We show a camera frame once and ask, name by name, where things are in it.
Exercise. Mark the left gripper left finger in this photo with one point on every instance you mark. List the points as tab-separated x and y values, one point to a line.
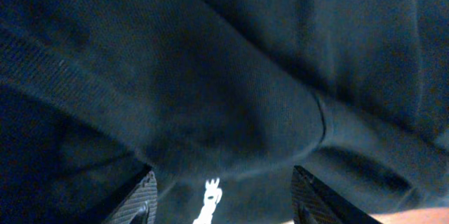
140	206

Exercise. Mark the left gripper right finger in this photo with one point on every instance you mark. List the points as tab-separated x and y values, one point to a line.
315	203

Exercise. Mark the black t-shirt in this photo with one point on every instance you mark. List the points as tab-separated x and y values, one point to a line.
221	99

